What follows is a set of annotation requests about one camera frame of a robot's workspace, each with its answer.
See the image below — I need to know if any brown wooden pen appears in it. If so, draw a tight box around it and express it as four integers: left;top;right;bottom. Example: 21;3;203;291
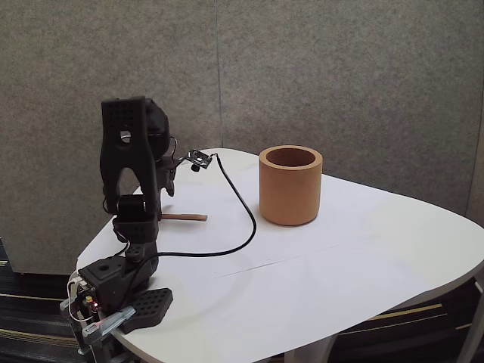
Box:
161;213;209;222

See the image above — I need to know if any brown cylindrical pen holder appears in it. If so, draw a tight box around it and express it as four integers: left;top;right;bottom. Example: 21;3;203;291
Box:
259;144;324;227

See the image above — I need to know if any motor controller board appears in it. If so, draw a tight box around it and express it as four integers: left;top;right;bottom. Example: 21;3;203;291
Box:
77;287;103;315

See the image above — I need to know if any grey metal table clamp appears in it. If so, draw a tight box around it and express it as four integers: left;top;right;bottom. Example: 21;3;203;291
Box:
60;298;136;355

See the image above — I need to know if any white table leg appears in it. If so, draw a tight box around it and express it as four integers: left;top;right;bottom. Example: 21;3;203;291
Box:
456;278;484;363

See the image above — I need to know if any small camera circuit board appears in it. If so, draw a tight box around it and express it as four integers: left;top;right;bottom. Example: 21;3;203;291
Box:
188;149;212;173

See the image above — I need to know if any black camera cable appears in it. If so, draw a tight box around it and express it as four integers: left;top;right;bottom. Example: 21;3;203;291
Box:
120;152;258;315

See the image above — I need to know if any thin white wire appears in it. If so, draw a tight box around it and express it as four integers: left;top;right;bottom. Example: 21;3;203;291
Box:
67;278;95;324

